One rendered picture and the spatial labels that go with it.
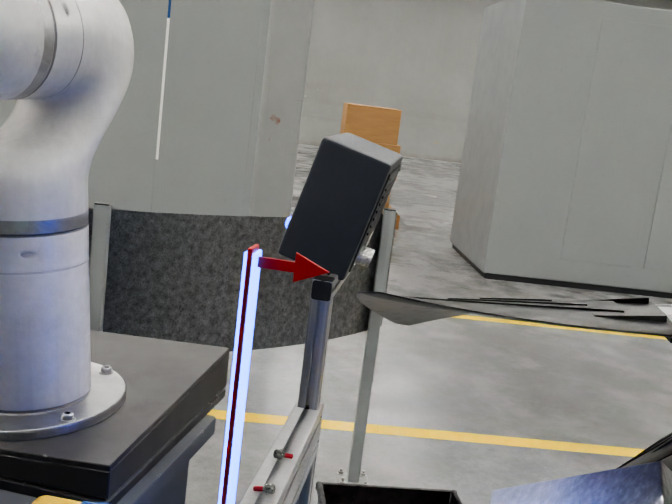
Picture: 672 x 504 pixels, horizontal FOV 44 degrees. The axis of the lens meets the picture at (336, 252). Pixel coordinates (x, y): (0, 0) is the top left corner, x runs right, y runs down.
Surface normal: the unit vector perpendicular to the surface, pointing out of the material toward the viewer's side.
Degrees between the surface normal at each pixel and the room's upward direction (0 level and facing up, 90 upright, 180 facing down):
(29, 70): 116
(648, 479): 55
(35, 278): 91
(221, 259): 90
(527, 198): 90
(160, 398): 5
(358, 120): 90
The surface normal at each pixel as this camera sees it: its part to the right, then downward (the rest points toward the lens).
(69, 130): 0.09, -0.56
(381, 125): 0.09, 0.20
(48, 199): 0.62, 0.17
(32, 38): 0.89, 0.25
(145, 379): 0.05, -0.97
